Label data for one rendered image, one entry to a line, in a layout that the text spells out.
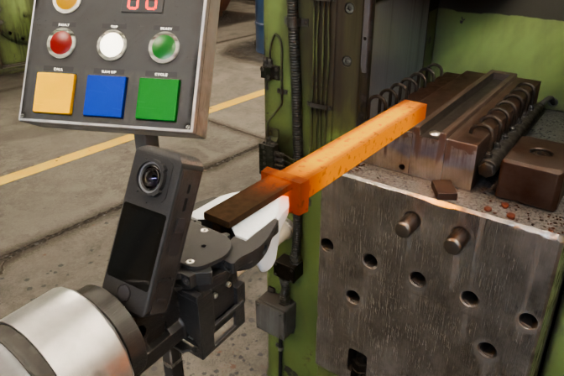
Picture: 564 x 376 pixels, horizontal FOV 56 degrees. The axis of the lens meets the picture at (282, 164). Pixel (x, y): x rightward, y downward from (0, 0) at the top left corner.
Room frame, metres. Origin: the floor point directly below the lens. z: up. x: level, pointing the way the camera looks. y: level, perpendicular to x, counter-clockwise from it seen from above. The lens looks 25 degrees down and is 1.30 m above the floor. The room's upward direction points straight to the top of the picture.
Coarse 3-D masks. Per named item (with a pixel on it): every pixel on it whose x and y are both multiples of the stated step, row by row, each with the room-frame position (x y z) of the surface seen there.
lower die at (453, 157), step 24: (504, 72) 1.11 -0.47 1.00; (408, 96) 1.01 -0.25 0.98; (432, 96) 0.98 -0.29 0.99; (456, 96) 0.95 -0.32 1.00; (456, 120) 0.82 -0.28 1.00; (504, 120) 0.86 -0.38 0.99; (408, 144) 0.80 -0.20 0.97; (432, 144) 0.77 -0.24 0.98; (456, 144) 0.75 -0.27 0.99; (480, 144) 0.75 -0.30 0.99; (408, 168) 0.80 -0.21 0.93; (432, 168) 0.77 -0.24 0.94; (456, 168) 0.75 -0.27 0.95
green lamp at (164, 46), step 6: (162, 36) 0.96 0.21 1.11; (168, 36) 0.96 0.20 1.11; (156, 42) 0.96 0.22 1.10; (162, 42) 0.96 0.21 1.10; (168, 42) 0.95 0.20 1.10; (174, 42) 0.95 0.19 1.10; (156, 48) 0.95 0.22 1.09; (162, 48) 0.95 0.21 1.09; (168, 48) 0.95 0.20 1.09; (174, 48) 0.95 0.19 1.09; (156, 54) 0.95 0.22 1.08; (162, 54) 0.95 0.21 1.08; (168, 54) 0.94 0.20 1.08
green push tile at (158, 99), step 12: (144, 84) 0.92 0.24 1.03; (156, 84) 0.91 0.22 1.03; (168, 84) 0.91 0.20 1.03; (144, 96) 0.91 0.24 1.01; (156, 96) 0.90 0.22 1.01; (168, 96) 0.90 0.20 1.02; (144, 108) 0.90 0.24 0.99; (156, 108) 0.89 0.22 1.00; (168, 108) 0.89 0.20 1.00; (156, 120) 0.89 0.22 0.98; (168, 120) 0.88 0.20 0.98
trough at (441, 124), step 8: (488, 80) 1.09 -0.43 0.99; (496, 80) 1.10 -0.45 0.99; (472, 88) 1.00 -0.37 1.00; (480, 88) 1.04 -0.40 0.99; (488, 88) 1.04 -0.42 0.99; (464, 96) 0.96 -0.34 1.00; (472, 96) 0.99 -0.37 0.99; (480, 96) 0.99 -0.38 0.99; (456, 104) 0.93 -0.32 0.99; (464, 104) 0.94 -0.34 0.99; (472, 104) 0.94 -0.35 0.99; (440, 112) 0.86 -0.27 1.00; (448, 112) 0.89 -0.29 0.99; (456, 112) 0.90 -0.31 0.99; (432, 120) 0.83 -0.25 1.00; (440, 120) 0.86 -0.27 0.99; (448, 120) 0.86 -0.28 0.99; (424, 128) 0.80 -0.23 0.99; (432, 128) 0.82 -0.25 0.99; (440, 128) 0.82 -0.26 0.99; (424, 136) 0.79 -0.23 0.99; (432, 136) 0.79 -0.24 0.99
